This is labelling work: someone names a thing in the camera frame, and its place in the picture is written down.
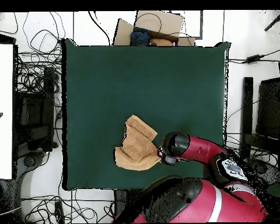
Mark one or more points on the orange terry towel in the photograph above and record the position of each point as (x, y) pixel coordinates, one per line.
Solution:
(137, 149)

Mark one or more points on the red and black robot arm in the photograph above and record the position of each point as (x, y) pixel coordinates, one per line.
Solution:
(200, 147)

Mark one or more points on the black upright stand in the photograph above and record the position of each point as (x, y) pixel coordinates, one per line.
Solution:
(120, 200)

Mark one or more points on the dark green table cloth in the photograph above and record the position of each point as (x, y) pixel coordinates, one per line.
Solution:
(154, 81)

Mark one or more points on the orange cloth in box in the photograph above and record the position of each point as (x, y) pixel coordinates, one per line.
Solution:
(161, 42)

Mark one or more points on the dark blue cloth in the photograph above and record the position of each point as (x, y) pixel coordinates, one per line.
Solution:
(140, 37)

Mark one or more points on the black equipment rack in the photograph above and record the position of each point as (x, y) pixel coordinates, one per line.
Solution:
(35, 116)

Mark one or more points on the brown cardboard box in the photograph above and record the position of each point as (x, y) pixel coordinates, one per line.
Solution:
(161, 22)

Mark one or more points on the black power adapter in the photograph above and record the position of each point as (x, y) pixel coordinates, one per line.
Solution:
(253, 58)

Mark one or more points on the white board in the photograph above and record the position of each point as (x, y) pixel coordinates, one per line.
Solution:
(1, 112)

